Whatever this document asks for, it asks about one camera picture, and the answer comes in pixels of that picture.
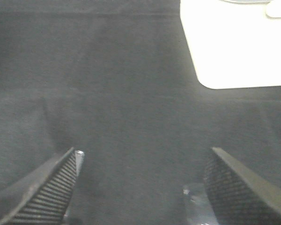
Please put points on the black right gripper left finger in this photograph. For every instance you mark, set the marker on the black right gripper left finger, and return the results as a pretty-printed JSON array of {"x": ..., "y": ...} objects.
[{"x": 43, "y": 197}]

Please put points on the clear tape strip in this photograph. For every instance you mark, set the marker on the clear tape strip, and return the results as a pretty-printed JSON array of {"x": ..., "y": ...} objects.
[{"x": 197, "y": 205}]

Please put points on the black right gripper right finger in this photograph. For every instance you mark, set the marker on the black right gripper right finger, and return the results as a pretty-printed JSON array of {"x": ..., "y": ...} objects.
[{"x": 238, "y": 195}]

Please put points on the white plastic storage box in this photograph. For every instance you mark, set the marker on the white plastic storage box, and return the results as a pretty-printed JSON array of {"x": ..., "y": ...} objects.
[{"x": 234, "y": 43}]

